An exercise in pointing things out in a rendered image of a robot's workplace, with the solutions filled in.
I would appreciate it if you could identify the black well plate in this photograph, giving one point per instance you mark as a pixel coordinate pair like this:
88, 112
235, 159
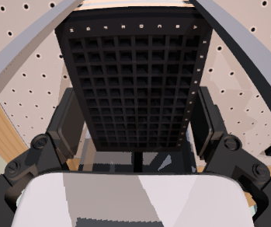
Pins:
135, 111

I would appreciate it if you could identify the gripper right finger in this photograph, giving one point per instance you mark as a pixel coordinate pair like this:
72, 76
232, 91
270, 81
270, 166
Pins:
223, 154

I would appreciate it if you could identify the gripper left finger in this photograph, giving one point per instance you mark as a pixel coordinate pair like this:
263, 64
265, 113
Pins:
47, 152

